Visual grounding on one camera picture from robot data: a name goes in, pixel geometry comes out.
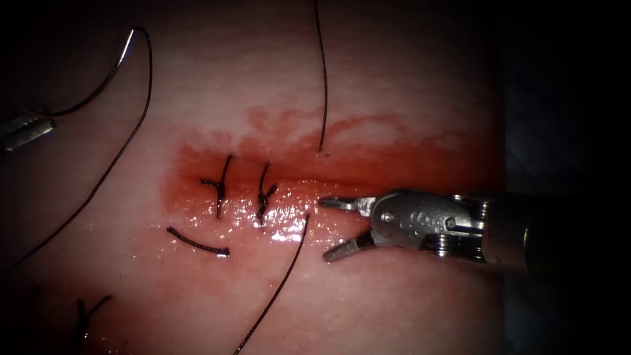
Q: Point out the right arm needle driver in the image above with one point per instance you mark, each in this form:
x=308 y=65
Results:
x=419 y=219

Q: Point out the curved steel needle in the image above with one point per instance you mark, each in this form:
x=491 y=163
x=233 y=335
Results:
x=125 y=49

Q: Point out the tissue pad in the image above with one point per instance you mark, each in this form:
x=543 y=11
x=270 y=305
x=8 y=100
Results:
x=394 y=74

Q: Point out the right arm needle driver jaw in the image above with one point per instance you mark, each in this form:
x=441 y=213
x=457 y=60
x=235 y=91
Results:
x=347 y=203
x=347 y=246

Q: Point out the short cut black thread piece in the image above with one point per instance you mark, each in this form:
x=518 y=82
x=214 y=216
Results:
x=197 y=245

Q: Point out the left arm needle driver jaw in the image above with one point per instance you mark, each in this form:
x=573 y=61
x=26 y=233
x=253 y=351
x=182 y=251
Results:
x=27 y=135
x=17 y=123

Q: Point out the black stitching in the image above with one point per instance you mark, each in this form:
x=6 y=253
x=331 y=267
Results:
x=83 y=315
x=220 y=190

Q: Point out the dark right arm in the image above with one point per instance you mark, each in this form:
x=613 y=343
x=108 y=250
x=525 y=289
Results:
x=522 y=236

